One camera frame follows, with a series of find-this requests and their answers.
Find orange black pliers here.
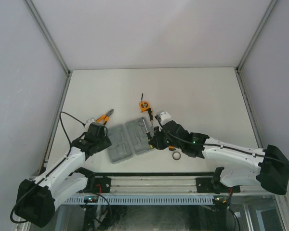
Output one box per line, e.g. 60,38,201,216
96,109,114,125

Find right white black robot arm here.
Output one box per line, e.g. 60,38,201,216
149,120,289,195

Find orange tape measure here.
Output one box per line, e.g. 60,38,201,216
139,101,150,113

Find right aluminium frame post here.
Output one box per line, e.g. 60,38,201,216
236,0,279,72

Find left aluminium frame post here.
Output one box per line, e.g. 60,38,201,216
23,0,71,77

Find orange hex key set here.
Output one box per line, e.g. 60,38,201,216
169,146,176,151

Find aluminium frame post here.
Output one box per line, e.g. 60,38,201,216
23,0,71,77
236,0,279,72

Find grey plastic tool case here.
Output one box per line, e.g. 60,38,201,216
107,117,153,164

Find black yellow screwdriver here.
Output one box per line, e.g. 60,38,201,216
147,107,154,127
142,117,151,141

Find left black camera cable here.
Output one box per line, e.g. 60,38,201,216
10,112,87,223

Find blue slotted cable duct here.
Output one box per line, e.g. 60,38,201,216
63,195,214,205

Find black tape roll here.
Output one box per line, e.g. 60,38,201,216
172,152,182,161

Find aluminium front rail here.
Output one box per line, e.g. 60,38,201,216
88,174,213,195

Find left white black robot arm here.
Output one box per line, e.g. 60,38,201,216
10,122,112,228

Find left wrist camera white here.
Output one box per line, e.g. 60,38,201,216
85,117,95,125

